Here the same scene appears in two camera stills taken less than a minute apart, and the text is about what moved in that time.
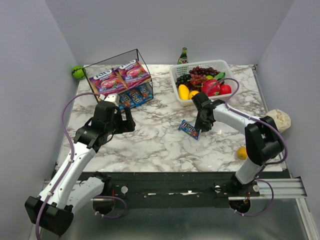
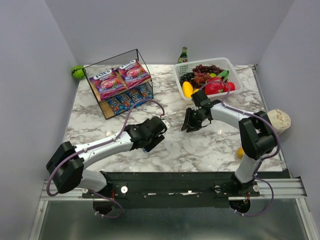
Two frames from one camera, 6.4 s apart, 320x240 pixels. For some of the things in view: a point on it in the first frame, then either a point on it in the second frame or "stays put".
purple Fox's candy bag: (108, 83) stays put
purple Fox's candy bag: (133, 73) stays put
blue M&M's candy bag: (124, 100) stays put
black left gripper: (122, 122) -> (155, 141)
